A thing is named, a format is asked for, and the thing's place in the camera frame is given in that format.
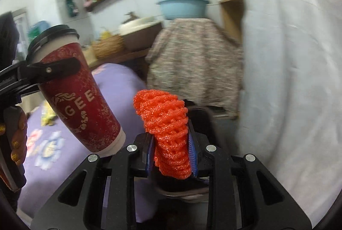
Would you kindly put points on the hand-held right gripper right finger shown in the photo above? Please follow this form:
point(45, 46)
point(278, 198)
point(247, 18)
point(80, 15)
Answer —
point(193, 155)

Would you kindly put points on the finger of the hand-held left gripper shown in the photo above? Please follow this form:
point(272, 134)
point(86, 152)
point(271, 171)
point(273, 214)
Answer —
point(28, 91)
point(57, 67)

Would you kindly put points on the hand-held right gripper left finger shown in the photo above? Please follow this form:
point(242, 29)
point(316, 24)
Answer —
point(149, 155)

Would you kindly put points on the orange foam net sleeve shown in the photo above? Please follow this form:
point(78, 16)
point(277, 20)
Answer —
point(165, 123)

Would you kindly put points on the red paper cup black lid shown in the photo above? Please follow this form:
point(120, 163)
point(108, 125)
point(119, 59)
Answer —
point(80, 112)

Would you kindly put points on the person's left hand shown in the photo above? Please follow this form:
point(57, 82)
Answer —
point(20, 136)

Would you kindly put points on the blue plastic bag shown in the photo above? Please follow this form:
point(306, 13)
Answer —
point(37, 30)

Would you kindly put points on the wicker basket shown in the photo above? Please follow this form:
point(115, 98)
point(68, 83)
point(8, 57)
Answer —
point(108, 46)

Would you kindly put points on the purple floral bedsheet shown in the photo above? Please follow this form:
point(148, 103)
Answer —
point(117, 91)

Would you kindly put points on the brown sink cabinet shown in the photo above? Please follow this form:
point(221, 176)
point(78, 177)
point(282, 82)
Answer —
point(141, 41)

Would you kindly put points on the white sink basin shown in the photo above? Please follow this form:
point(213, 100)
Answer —
point(136, 25)

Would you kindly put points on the metal faucet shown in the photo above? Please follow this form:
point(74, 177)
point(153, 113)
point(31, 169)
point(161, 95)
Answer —
point(131, 16)

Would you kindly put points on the paisley patterned cloth cover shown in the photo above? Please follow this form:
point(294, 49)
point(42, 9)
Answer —
point(192, 64)

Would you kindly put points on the white cloth cover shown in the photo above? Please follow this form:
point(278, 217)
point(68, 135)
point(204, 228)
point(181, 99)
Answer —
point(288, 85)

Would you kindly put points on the light blue plastic basin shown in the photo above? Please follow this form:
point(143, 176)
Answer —
point(183, 6)

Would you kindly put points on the wooden side cabinet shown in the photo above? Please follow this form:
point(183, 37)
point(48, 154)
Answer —
point(231, 18)

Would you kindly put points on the green wall holder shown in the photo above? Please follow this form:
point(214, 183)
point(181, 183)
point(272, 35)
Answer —
point(71, 7)

